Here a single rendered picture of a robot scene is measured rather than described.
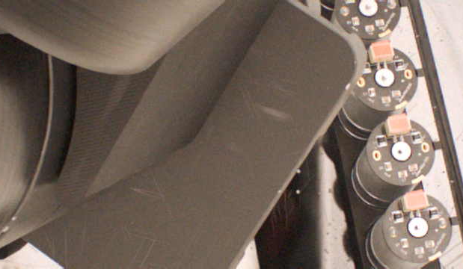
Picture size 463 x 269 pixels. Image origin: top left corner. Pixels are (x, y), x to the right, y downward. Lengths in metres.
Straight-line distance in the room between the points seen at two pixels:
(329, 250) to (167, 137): 0.26
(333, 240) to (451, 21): 0.11
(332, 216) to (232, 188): 0.23
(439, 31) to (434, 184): 0.07
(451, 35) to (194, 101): 0.30
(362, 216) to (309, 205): 0.02
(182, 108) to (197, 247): 0.04
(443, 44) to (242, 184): 0.28
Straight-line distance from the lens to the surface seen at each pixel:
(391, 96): 0.37
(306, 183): 0.41
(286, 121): 0.17
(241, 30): 0.16
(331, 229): 0.41
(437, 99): 0.37
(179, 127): 0.16
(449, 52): 0.45
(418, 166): 0.36
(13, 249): 0.23
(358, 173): 0.39
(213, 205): 0.18
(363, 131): 0.40
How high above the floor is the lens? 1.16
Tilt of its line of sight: 75 degrees down
